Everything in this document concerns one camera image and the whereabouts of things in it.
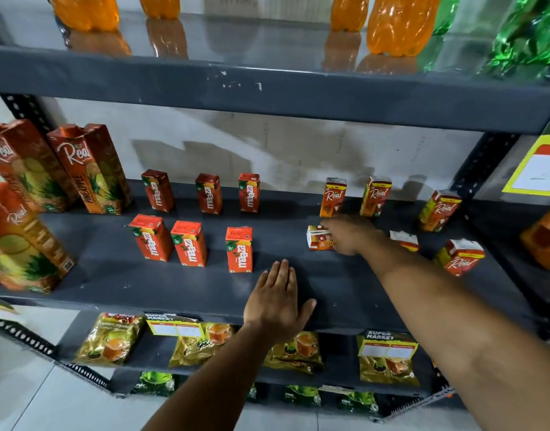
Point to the gray metal shelf rack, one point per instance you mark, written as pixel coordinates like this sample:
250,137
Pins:
167,85

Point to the green tea packet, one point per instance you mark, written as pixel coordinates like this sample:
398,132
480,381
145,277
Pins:
153,383
302,395
252,393
353,400

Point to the golden tea packet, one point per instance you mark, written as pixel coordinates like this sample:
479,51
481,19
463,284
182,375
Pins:
295,354
198,350
108,341
387,370

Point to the yellow shelf price label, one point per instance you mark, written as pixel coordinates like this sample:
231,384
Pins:
174,326
387,347

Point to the yellow-green price sign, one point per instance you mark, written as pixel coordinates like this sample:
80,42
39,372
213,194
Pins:
538,163

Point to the person's left forearm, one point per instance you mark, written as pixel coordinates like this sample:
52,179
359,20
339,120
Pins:
216,381

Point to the person's right forearm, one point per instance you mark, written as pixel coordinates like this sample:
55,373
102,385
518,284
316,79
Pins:
459,327

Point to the group of red mango cartons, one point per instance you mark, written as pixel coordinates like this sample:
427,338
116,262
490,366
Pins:
189,244

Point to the orange snack packet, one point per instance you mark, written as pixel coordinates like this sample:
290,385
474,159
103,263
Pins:
544,240

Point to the large pineapple juice carton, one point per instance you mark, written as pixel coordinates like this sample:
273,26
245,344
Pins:
90,170
23,242
28,168

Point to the group of orange-yellow juice cartons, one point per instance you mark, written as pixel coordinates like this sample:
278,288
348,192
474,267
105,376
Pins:
332,197

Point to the green soda bottle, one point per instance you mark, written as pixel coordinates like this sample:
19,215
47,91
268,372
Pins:
446,13
531,33

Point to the person's right fingers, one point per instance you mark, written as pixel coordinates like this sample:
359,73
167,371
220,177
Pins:
335,231

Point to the large orange soda bottle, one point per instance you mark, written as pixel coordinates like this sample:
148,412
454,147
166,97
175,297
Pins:
349,12
403,24
84,12
159,6

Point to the person's left hand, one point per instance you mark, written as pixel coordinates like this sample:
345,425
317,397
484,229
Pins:
272,307

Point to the small white-sided juice carton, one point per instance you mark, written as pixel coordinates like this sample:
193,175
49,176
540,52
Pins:
315,240

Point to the person's left middle finger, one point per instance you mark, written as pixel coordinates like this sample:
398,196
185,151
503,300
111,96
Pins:
282,276

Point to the person's right hand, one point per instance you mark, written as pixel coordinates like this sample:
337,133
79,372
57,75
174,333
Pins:
356,235

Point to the person's left little finger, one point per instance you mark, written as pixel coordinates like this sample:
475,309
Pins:
262,285

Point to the person's left thumb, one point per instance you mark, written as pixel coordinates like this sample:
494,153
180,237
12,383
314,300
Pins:
307,311

